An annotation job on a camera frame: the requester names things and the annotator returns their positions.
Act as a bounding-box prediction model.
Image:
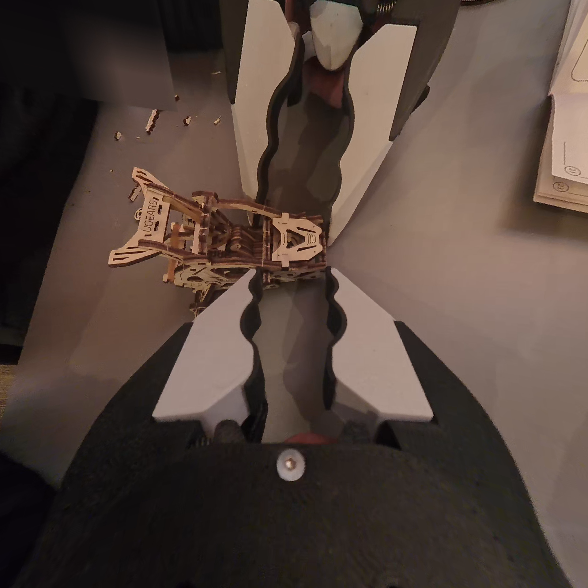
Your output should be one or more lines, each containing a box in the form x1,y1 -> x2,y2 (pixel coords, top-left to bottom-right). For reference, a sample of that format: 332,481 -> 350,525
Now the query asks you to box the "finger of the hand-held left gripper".
327,21 -> 420,245
230,0 -> 305,206

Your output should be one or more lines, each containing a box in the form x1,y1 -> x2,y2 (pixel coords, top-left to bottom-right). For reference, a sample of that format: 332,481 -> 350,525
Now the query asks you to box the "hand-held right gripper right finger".
323,266 -> 436,439

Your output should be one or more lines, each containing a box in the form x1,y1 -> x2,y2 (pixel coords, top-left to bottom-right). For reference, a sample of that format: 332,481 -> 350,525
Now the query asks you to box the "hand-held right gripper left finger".
152,269 -> 269,444

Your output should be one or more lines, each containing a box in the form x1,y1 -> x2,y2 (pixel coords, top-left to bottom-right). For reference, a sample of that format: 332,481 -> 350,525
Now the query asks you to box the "wooden mechanical model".
108,166 -> 332,319

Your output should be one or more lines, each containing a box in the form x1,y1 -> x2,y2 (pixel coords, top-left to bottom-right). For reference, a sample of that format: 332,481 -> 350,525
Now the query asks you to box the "person's left hand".
305,56 -> 350,109

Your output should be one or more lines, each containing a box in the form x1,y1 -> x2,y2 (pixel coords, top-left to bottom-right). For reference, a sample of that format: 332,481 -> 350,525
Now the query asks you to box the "open instruction booklet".
533,0 -> 588,207

